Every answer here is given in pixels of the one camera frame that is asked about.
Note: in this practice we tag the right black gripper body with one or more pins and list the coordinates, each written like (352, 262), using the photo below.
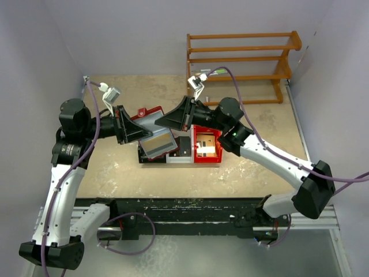
(198, 115)

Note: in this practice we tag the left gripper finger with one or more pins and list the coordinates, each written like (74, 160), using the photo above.
(130, 126)
(136, 133)

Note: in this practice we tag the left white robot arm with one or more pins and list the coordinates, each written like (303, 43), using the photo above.
(57, 242)

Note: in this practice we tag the black plastic bin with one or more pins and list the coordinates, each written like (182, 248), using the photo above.
(143, 159)

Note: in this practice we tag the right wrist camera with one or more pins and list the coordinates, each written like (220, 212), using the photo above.
(196, 82)

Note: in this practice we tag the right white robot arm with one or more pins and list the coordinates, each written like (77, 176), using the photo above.
(313, 187)

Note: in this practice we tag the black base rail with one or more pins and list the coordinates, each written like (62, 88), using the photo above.
(134, 217)

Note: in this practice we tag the green marker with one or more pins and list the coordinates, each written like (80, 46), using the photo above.
(213, 72)

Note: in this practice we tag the red plastic bin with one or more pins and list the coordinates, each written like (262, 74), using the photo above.
(219, 149)

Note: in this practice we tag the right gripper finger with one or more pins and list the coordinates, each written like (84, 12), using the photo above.
(176, 114)
(170, 123)

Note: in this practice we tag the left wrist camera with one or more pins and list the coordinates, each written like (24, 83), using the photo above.
(110, 94)

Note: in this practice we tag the aluminium frame rail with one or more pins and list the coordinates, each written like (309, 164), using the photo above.
(326, 221)

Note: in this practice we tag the red leather card holder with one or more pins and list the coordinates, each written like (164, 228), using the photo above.
(147, 118)

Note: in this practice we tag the white plastic bin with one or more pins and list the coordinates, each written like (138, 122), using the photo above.
(182, 160)

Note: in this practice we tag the wooden rack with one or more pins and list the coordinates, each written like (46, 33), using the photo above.
(281, 71)

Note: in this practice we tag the black cards pile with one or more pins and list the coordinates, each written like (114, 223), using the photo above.
(184, 147)

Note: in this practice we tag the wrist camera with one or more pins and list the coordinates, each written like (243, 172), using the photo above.
(196, 82)
(110, 94)

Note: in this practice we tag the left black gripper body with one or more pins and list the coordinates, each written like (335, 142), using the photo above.
(111, 126)

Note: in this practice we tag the gold cards pile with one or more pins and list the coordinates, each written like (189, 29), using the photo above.
(206, 145)

